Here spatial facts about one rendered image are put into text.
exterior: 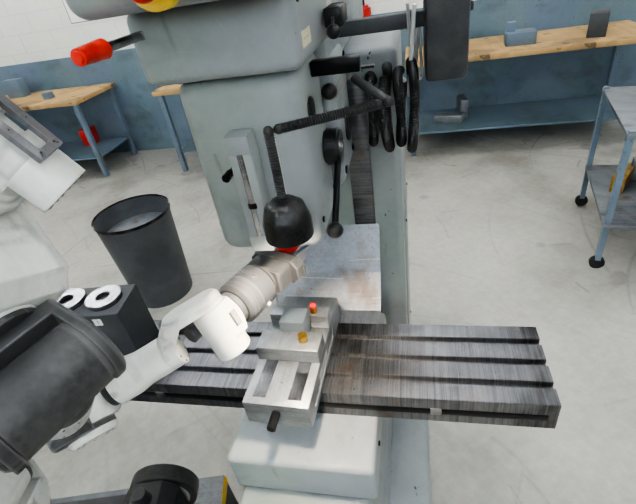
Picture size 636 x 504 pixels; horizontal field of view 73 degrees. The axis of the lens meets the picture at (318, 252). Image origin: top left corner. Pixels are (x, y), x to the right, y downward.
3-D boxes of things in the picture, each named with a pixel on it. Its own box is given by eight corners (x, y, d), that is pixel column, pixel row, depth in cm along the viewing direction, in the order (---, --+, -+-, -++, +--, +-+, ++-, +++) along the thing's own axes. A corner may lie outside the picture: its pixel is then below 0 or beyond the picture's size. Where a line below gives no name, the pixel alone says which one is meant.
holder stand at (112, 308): (145, 365, 115) (114, 310, 104) (69, 370, 118) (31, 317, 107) (160, 332, 125) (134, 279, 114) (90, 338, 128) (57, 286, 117)
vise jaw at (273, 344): (320, 363, 98) (317, 351, 96) (258, 359, 102) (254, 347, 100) (325, 344, 103) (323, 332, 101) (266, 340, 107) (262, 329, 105)
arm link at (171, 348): (215, 293, 73) (144, 336, 72) (243, 334, 75) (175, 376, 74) (215, 282, 79) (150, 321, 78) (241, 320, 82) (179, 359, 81)
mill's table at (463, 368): (555, 429, 93) (562, 407, 89) (69, 397, 121) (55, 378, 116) (531, 348, 112) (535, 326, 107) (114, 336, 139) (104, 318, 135)
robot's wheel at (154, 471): (142, 517, 135) (116, 484, 124) (146, 500, 139) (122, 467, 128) (205, 508, 135) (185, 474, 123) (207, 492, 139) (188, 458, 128)
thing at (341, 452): (379, 502, 98) (376, 473, 91) (236, 486, 105) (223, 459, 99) (388, 339, 138) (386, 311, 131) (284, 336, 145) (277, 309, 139)
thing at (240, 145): (274, 250, 76) (246, 136, 65) (252, 251, 77) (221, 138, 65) (279, 238, 80) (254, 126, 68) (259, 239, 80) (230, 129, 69)
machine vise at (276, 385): (313, 429, 93) (305, 396, 87) (248, 421, 97) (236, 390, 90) (340, 316, 120) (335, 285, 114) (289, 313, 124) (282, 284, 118)
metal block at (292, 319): (306, 341, 104) (302, 323, 100) (283, 340, 105) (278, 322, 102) (311, 326, 108) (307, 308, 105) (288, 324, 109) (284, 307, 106)
